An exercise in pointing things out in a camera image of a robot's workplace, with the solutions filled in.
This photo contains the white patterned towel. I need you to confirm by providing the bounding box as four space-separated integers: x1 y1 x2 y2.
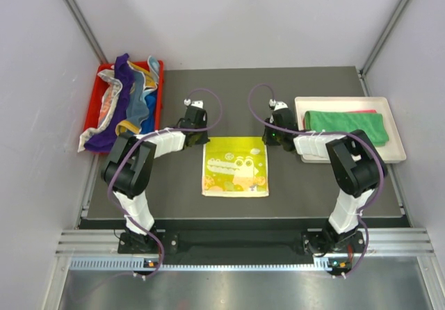
78 65 121 152

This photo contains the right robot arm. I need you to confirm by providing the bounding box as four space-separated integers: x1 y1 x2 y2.
262 102 387 252

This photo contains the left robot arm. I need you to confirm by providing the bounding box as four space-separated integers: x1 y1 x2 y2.
101 101 209 252

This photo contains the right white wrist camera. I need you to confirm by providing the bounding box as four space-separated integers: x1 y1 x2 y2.
268 99 288 111

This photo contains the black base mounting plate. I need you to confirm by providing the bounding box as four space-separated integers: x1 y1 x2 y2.
118 218 365 266

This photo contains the yellow patterned towel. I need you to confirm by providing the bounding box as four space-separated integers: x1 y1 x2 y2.
202 136 269 198

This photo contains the grey blue towel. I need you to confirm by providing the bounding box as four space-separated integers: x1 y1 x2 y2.
115 70 149 135

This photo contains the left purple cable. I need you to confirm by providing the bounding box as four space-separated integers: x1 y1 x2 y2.
106 88 223 279

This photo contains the purple cable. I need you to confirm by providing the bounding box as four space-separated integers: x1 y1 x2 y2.
247 83 386 279
106 88 223 279

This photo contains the white plastic tray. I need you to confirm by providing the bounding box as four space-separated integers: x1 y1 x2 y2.
294 97 406 163

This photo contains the green towel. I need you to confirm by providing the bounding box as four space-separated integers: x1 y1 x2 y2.
303 111 389 147

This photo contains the red plastic bin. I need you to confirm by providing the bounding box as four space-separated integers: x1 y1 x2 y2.
78 56 165 154

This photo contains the aluminium frame rail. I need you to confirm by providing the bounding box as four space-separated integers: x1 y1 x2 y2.
56 228 435 273

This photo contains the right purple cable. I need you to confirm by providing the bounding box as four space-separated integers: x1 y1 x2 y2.
247 83 386 279

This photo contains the pink towel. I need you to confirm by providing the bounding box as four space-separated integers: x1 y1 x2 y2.
302 109 377 131

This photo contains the purple towel front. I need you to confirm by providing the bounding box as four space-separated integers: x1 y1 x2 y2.
83 54 135 153

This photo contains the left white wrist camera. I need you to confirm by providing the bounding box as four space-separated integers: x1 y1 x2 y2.
184 98 204 109

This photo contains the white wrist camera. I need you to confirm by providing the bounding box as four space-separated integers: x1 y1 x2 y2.
268 99 288 111
184 98 204 109

